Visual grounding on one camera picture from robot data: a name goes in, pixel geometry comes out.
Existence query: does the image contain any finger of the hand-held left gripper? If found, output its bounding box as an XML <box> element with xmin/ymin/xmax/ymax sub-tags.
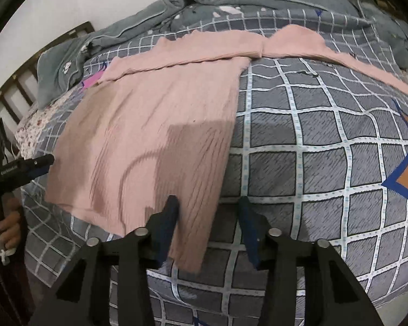
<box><xmin>19</xmin><ymin>153</ymin><xmax>55</xmax><ymax>181</ymax></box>

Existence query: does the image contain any grey quilt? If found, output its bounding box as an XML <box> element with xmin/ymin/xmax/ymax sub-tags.
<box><xmin>37</xmin><ymin>0</ymin><xmax>408</xmax><ymax>106</ymax></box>

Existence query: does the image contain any floral mattress cover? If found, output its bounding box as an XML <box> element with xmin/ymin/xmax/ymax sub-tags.
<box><xmin>14</xmin><ymin>85</ymin><xmax>86</xmax><ymax>157</ymax></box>

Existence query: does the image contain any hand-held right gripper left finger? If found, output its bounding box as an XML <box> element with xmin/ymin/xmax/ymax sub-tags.
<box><xmin>27</xmin><ymin>195</ymin><xmax>179</xmax><ymax>326</ymax></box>

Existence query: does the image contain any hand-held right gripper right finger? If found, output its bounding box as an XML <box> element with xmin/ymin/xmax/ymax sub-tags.
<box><xmin>238</xmin><ymin>195</ymin><xmax>385</xmax><ymax>326</ymax></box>

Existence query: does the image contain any dark wooden headboard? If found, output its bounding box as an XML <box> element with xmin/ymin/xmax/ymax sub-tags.
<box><xmin>0</xmin><ymin>21</ymin><xmax>95</xmax><ymax>127</ymax></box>

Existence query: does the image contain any pink knitted sweater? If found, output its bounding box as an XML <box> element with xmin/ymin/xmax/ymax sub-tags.
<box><xmin>45</xmin><ymin>24</ymin><xmax>408</xmax><ymax>273</ymax></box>

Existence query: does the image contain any person's left hand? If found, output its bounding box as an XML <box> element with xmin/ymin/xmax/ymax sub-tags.
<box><xmin>0</xmin><ymin>206</ymin><xmax>21</xmax><ymax>250</ymax></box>

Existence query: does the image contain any grey checked bed sheet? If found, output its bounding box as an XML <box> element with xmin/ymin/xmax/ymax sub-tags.
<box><xmin>20</xmin><ymin>3</ymin><xmax>408</xmax><ymax>326</ymax></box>

